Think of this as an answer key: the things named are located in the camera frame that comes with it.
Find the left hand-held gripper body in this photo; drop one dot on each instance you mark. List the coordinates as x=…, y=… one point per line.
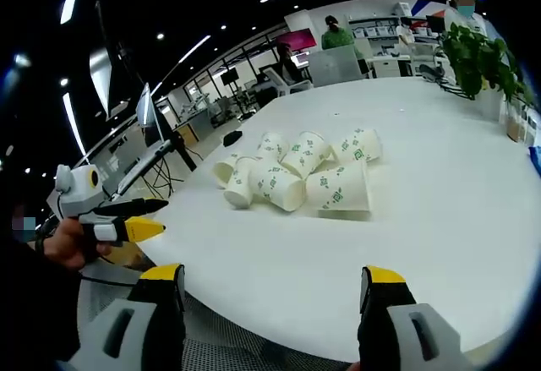
x=74, y=195

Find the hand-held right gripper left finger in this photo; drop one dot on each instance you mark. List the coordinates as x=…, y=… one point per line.
x=139, y=324

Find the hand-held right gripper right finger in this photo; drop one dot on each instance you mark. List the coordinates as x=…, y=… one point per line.
x=380, y=324

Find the pile of white paper cups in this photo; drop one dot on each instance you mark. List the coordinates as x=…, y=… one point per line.
x=296, y=176

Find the person's left hand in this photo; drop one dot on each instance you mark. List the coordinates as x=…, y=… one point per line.
x=67, y=244

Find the grey mesh chair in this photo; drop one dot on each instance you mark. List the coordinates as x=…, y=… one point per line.
x=220, y=345

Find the silver open laptop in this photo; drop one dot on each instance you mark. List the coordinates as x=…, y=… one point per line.
x=148, y=113

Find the white table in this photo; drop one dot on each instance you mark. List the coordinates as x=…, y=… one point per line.
x=296, y=269

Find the small black object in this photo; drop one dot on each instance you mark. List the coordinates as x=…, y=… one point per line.
x=232, y=138

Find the white panel on stand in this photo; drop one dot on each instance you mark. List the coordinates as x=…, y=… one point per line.
x=101, y=75

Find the black screen on stand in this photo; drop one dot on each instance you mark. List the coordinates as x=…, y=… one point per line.
x=230, y=77

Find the white office chair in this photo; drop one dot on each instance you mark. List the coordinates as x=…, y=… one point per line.
x=283, y=81

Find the blue object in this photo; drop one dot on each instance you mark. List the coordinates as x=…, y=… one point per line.
x=536, y=162

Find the pink screen monitor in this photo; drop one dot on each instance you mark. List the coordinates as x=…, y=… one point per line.
x=301, y=39

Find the glass jar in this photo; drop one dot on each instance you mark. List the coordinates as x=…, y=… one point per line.
x=512, y=121

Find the grey partition panel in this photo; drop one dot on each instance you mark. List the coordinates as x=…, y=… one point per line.
x=336, y=67

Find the white low cabinet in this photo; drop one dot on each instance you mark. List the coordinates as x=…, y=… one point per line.
x=391, y=67

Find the green potted plant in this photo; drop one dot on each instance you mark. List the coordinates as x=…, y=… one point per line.
x=477, y=58

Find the white storage shelves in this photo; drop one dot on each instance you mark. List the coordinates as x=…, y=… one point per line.
x=380, y=33

